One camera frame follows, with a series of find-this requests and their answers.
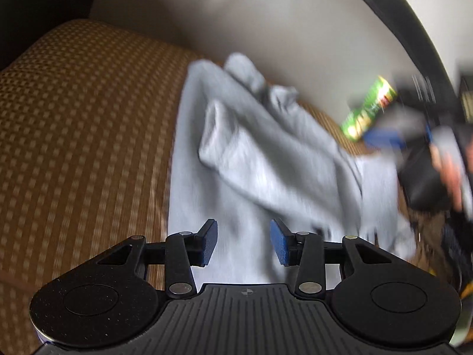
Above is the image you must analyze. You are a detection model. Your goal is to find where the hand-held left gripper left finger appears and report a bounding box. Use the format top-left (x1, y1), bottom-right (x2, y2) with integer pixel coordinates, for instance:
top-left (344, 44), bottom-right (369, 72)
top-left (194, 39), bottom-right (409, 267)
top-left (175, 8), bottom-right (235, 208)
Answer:
top-left (97, 219), bottom-right (218, 299)

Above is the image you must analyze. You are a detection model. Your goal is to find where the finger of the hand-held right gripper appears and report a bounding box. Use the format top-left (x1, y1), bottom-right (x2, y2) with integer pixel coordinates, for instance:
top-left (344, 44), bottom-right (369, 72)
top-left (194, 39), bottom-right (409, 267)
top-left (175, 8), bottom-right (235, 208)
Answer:
top-left (364, 129), bottom-right (405, 151)

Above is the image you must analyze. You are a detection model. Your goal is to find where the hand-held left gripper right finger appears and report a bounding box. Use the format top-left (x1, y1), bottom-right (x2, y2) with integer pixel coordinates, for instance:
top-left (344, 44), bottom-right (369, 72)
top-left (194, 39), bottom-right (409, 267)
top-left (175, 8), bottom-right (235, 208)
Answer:
top-left (270, 219), bottom-right (396, 298)

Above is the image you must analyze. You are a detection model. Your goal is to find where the grey fleece-lined sweatshirt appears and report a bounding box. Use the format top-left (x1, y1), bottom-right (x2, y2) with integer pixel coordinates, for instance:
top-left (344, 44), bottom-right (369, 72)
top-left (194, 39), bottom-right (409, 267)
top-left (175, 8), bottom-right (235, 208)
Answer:
top-left (168, 52), bottom-right (418, 293)

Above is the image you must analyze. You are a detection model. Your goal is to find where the person's right hand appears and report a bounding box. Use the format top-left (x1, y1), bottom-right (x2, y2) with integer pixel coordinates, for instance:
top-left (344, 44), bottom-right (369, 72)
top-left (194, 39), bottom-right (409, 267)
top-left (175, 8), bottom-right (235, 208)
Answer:
top-left (430, 144), bottom-right (472, 211)

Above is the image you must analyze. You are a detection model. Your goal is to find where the green chips can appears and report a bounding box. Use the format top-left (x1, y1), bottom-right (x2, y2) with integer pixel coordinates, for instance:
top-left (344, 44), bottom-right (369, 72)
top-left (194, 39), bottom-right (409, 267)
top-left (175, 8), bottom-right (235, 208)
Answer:
top-left (340, 76), bottom-right (399, 143)

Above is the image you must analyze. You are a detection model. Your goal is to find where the woven bamboo mat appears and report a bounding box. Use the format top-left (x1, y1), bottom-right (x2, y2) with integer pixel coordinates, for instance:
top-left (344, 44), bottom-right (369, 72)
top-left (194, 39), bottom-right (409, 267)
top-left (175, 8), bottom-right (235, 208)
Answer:
top-left (0, 18), bottom-right (378, 296)

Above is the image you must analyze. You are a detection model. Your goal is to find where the black and grey leather sofa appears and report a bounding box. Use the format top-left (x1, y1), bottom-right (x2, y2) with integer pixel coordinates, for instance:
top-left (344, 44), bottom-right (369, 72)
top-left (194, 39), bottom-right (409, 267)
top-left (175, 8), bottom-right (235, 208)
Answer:
top-left (0, 0), bottom-right (473, 134)

